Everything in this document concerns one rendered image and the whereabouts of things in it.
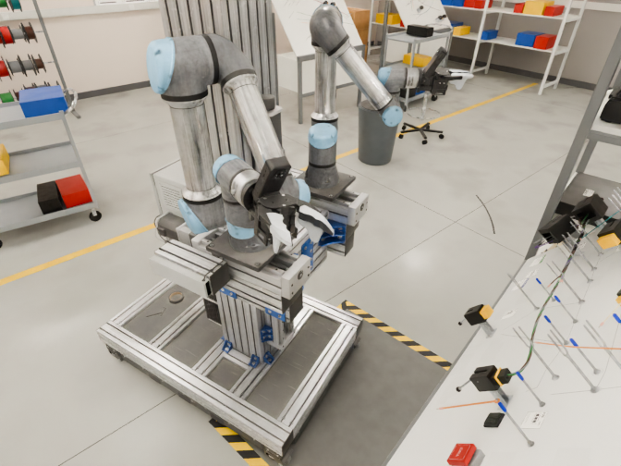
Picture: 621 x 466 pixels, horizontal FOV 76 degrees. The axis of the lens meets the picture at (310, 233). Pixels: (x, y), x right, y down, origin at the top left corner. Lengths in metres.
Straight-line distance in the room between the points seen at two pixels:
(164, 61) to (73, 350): 2.17
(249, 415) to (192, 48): 1.56
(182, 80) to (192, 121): 0.11
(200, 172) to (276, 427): 1.26
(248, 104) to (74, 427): 1.97
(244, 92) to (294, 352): 1.52
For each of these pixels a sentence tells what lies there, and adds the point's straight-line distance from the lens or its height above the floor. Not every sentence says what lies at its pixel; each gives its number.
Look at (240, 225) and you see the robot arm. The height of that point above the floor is 1.45.
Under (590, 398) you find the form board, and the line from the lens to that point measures 1.00.
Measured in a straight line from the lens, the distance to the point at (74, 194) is 3.89.
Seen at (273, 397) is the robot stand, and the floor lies 0.21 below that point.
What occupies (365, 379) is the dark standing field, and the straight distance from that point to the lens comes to 2.40.
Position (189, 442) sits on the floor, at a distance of 2.28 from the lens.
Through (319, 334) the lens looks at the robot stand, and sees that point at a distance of 2.30.
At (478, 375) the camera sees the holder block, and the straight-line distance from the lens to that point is 1.07.
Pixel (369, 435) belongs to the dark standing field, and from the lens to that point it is 2.23.
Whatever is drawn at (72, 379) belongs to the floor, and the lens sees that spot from 2.73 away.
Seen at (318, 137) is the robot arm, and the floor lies 1.38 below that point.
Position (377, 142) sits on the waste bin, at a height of 0.28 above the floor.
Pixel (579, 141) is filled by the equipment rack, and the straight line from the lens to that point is 1.78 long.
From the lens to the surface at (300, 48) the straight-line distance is 5.53.
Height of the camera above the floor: 1.98
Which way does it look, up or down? 36 degrees down
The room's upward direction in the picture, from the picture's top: straight up
